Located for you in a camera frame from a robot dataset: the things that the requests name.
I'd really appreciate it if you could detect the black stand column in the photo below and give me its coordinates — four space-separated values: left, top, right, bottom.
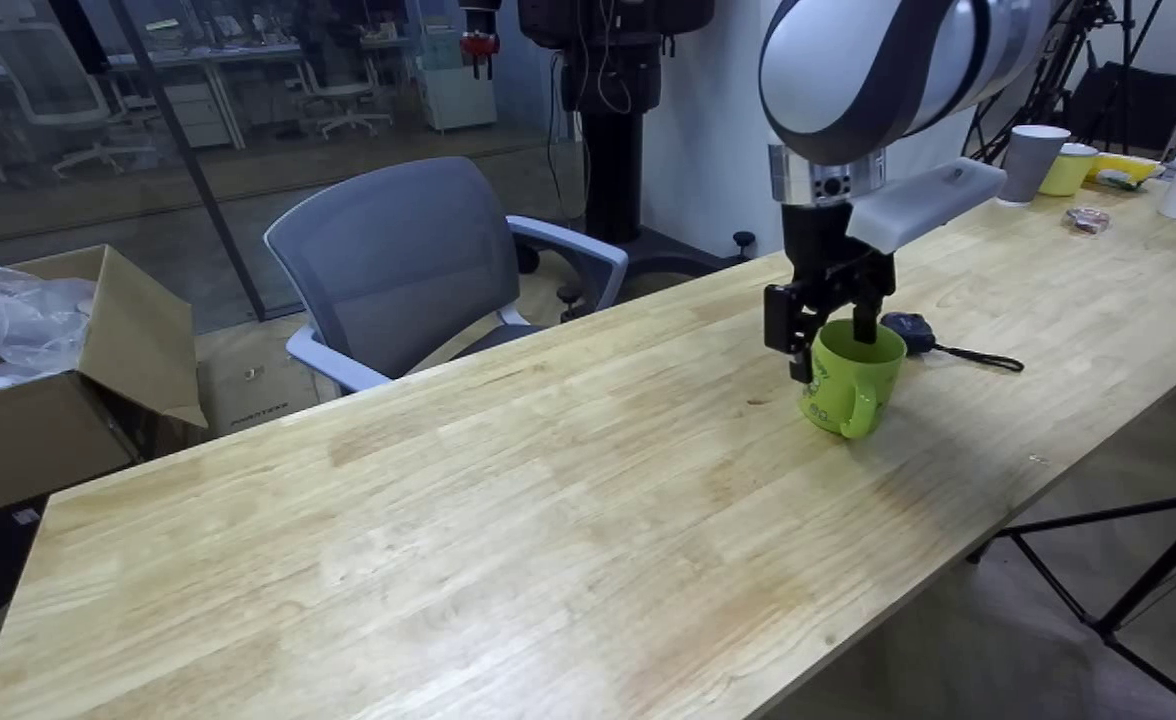
519 0 762 282

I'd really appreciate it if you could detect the white background office chair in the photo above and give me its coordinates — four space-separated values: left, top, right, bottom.
284 50 400 145

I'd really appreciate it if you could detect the small closed cardboard box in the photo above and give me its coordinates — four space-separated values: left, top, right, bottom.
190 310 344 436

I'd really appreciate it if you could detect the white cabinet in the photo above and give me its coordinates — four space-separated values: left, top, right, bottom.
411 0 501 134

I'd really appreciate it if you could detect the small crumpled wrapper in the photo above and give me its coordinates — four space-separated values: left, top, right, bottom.
1060 200 1116 239

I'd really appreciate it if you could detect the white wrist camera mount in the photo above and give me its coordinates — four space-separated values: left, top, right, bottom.
842 156 1012 257

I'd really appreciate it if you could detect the large open cardboard box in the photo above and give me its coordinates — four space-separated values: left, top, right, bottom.
0 239 213 531

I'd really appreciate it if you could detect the yellow cup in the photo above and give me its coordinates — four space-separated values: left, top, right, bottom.
1040 140 1100 200

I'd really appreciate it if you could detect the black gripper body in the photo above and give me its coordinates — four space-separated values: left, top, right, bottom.
778 196 899 319

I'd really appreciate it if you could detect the red hanging object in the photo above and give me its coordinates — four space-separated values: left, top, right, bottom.
458 0 505 71

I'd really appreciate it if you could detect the yellow bowl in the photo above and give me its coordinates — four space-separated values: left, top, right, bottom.
1093 149 1166 193

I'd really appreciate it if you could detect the clear plastic bag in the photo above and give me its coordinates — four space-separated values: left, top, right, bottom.
0 250 97 404

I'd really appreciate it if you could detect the thin black diagonal pole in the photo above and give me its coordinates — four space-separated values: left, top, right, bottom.
104 0 270 323

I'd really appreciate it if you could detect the grey paper cup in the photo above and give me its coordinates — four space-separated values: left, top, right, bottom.
992 119 1076 212

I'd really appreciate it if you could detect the black monitor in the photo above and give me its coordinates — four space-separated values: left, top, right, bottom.
1065 55 1176 156

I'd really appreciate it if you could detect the black spoon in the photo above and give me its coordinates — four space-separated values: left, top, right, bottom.
878 306 1028 375

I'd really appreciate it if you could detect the grey office chair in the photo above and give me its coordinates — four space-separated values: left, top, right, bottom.
260 151 633 394

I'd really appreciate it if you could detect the green ceramic mug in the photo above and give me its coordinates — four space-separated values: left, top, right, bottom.
799 317 912 446

